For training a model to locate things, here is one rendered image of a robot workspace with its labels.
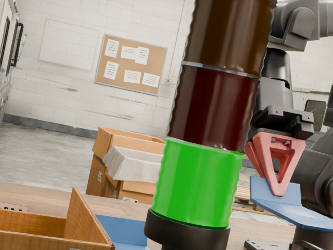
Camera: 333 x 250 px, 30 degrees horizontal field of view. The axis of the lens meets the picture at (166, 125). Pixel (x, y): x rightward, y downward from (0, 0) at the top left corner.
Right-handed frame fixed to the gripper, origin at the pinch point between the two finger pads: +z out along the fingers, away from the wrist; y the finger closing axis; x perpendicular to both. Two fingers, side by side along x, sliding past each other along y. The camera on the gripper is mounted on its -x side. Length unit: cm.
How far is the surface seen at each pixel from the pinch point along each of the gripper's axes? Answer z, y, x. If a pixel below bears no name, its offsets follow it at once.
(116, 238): 7.7, -3.0, -19.6
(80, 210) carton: 6.1, 0.7, -24.8
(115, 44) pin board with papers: -600, -856, 174
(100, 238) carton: 12.3, 11.7, -24.9
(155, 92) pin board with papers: -538, -887, 264
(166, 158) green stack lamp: 17, 40, -29
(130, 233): 7.0, -3.1, -18.0
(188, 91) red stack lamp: 14, 43, -28
